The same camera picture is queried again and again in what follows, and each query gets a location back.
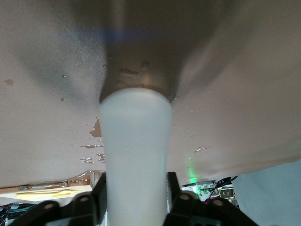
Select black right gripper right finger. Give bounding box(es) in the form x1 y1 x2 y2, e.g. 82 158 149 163
164 171 259 226

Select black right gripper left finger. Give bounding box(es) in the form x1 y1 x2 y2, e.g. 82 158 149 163
4 176 109 226

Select translucent sauce bottle orange cap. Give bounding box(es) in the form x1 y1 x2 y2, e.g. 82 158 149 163
98 87 174 226

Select small electronics board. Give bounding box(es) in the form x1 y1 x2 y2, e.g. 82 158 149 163
220 187 235 199

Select yellow plastic fork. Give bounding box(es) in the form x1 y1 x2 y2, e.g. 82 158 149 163
15 189 83 194

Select wooden cutting board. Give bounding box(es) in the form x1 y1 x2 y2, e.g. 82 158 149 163
0 180 93 200

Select brown table cover mat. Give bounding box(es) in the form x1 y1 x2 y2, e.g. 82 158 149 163
0 0 301 190

